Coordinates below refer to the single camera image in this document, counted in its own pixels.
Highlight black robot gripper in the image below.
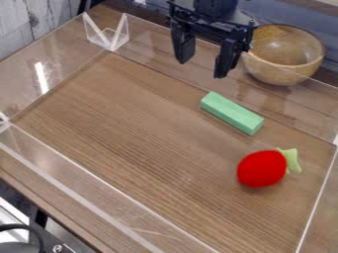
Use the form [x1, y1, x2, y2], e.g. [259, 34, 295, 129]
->
[168, 0, 258, 79]

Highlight red plush strawberry toy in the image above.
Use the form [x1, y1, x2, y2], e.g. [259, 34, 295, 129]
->
[236, 148, 302, 188]

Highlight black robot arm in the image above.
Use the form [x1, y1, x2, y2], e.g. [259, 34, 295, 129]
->
[168, 0, 259, 79]

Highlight wooden bowl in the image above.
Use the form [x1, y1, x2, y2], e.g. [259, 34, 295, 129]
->
[242, 24, 326, 86]

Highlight green rectangular block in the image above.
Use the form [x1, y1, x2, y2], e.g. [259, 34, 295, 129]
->
[199, 92, 264, 135]

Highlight clear acrylic corner bracket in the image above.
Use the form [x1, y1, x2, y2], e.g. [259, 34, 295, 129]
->
[81, 13, 129, 51]

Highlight clear acrylic tray wall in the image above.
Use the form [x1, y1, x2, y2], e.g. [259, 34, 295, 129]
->
[0, 15, 338, 253]

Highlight black metal table frame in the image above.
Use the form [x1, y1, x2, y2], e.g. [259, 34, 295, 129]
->
[0, 180, 92, 253]

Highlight black cable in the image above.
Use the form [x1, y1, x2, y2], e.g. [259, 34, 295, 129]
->
[0, 223, 47, 253]

